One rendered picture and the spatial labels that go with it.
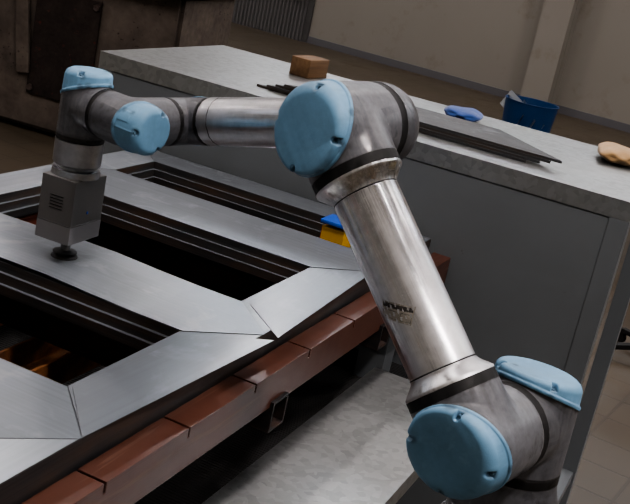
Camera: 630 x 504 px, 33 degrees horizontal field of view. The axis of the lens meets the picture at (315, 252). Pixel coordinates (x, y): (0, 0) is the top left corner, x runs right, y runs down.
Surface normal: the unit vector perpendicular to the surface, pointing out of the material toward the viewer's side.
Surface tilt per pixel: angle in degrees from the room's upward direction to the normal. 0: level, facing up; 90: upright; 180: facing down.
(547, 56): 90
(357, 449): 0
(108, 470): 0
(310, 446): 0
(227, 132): 111
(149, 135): 90
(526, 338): 90
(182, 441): 90
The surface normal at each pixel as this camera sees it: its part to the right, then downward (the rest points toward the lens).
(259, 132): -0.58, 0.45
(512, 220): -0.42, 0.19
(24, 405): 0.20, -0.93
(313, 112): -0.66, -0.01
